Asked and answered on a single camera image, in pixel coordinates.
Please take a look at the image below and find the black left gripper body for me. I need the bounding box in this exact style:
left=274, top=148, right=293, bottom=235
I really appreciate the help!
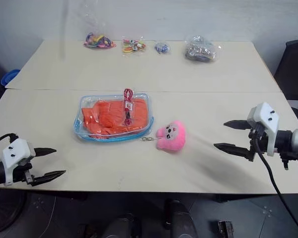
left=13, top=155, right=37, bottom=187

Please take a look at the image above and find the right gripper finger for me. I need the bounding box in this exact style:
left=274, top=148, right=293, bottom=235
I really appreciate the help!
left=223, top=119, right=251, bottom=131
left=213, top=142, right=251, bottom=160

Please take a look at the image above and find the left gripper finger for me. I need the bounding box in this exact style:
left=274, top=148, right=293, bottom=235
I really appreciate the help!
left=30, top=170, right=67, bottom=187
left=34, top=147, right=58, bottom=158

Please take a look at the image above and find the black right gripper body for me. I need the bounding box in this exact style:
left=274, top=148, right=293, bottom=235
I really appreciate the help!
left=247, top=123, right=269, bottom=162

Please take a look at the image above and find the clear blue-trimmed plastic pouch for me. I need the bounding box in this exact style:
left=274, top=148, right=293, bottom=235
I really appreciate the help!
left=73, top=92, right=155, bottom=143

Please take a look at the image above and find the orange cloth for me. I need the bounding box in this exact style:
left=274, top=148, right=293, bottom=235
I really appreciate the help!
left=81, top=99, right=150, bottom=136

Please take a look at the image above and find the black floor fan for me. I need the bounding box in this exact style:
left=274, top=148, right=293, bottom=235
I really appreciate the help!
left=0, top=190, right=26, bottom=234

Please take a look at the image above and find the black chair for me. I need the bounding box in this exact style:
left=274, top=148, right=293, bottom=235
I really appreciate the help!
left=273, top=39, right=298, bottom=130

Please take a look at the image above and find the small black ribbed block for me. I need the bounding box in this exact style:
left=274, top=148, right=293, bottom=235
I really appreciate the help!
left=217, top=220, right=234, bottom=238

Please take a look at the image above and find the bag of silver grey items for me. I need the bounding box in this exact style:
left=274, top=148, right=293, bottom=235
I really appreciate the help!
left=184, top=35, right=221, bottom=63

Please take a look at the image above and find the blue plastic basin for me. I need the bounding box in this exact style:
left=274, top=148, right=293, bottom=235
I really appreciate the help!
left=1, top=69, right=21, bottom=87

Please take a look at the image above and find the dark rounded shape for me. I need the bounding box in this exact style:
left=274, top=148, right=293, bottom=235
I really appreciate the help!
left=163, top=198, right=199, bottom=238

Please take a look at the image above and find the small bag of blue beads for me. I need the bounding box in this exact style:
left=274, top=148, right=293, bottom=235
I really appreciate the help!
left=153, top=41, right=172, bottom=56

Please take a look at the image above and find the bag of small colourful clips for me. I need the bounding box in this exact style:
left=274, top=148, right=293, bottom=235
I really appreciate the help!
left=120, top=36, right=147, bottom=56

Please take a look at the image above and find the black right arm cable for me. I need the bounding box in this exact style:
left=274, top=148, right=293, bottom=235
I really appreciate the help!
left=252, top=137, right=298, bottom=236

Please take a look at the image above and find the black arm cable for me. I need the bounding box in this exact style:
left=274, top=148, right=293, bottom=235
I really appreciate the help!
left=0, top=133, right=17, bottom=150
left=252, top=137, right=298, bottom=236

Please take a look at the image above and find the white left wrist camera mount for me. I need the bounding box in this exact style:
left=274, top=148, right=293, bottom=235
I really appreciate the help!
left=0, top=138, right=37, bottom=186

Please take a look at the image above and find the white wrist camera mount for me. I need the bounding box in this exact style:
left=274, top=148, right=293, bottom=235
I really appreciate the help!
left=0, top=138, right=37, bottom=186
left=246, top=102, right=281, bottom=157

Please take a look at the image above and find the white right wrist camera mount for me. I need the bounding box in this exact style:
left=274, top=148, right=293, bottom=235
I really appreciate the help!
left=246, top=102, right=281, bottom=157

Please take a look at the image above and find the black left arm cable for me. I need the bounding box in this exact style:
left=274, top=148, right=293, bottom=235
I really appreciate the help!
left=0, top=133, right=17, bottom=150

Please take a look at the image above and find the pink plush keychain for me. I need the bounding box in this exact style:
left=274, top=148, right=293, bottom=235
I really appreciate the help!
left=140, top=120, right=187, bottom=151

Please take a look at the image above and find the red packaged lanyard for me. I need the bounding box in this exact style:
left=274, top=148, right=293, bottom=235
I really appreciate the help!
left=122, top=87, right=136, bottom=126

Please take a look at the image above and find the bag of colourful hair ties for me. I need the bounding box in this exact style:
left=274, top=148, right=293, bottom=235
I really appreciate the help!
left=79, top=4, right=118, bottom=50

